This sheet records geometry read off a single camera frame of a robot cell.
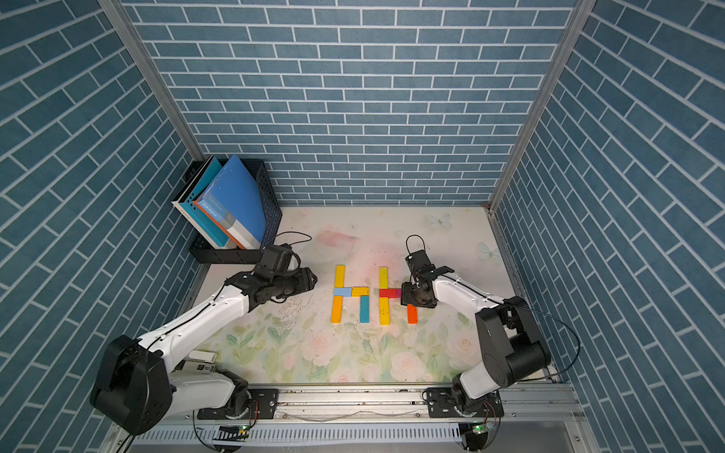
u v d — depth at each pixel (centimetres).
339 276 99
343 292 96
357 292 94
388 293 94
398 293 93
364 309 91
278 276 65
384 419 72
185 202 81
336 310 91
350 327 87
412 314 90
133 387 40
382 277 99
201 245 102
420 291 67
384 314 89
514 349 44
